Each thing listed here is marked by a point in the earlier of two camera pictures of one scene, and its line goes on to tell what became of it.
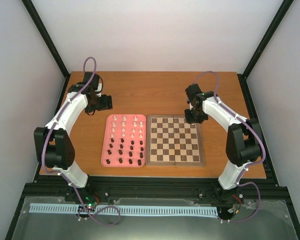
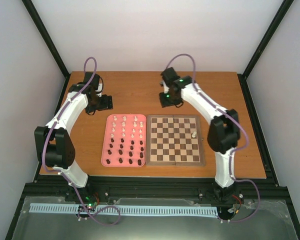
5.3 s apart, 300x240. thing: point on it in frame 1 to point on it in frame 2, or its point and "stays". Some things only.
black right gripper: x=189 y=120 to x=164 y=104
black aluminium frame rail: x=248 y=188 stays
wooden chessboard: x=170 y=141 stays
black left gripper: x=105 y=106 stays
